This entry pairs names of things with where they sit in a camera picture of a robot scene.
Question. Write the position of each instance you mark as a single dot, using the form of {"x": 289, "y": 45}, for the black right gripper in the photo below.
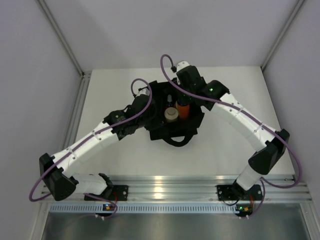
{"x": 182, "y": 100}

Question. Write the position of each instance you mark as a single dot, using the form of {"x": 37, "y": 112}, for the small clear-cap bottle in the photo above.
{"x": 169, "y": 100}

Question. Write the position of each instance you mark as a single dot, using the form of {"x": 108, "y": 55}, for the beige cream jar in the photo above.
{"x": 171, "y": 114}

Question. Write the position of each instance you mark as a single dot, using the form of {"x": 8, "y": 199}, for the orange bottle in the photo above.
{"x": 183, "y": 109}

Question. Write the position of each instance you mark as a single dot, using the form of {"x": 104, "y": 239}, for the black canvas bag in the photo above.
{"x": 177, "y": 133}

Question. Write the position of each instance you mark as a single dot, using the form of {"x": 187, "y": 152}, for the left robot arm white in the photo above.
{"x": 59, "y": 171}

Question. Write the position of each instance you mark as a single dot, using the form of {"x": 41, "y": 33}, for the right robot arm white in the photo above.
{"x": 267, "y": 142}

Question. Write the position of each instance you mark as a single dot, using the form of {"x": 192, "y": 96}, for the aluminium frame rail left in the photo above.
{"x": 82, "y": 86}

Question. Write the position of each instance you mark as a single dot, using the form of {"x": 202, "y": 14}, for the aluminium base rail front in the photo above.
{"x": 198, "y": 188}

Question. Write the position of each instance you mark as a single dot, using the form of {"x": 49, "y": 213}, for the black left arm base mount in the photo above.
{"x": 117, "y": 192}

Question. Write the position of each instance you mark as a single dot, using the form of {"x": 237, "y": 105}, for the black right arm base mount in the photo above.
{"x": 227, "y": 192}

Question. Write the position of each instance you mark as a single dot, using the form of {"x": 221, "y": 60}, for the aluminium frame post right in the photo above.
{"x": 284, "y": 30}

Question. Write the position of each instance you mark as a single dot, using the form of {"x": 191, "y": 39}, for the grey slotted cable duct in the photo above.
{"x": 144, "y": 208}

